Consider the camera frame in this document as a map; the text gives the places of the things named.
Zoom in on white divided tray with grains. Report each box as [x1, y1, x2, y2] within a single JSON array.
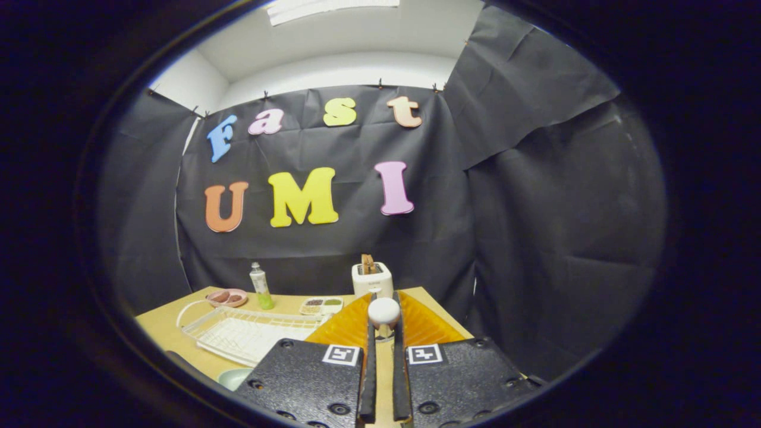
[[298, 297, 344, 316]]

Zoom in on white toaster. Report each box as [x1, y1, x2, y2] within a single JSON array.
[[351, 262, 394, 299]]

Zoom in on pink plate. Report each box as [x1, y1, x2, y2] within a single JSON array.
[[206, 288, 249, 309]]

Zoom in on light green plate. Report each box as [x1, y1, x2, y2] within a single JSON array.
[[218, 368, 254, 391]]

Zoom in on clear bottle with green liquid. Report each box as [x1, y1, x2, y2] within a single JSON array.
[[249, 262, 275, 310]]

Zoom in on white wire dish rack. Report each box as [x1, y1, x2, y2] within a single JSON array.
[[176, 300, 331, 367]]

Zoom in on white spoon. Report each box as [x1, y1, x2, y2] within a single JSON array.
[[367, 297, 401, 341]]

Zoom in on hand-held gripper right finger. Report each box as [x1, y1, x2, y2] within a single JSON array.
[[392, 290, 545, 427]]

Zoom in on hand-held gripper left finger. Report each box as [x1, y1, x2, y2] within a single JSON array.
[[235, 292, 377, 427]]

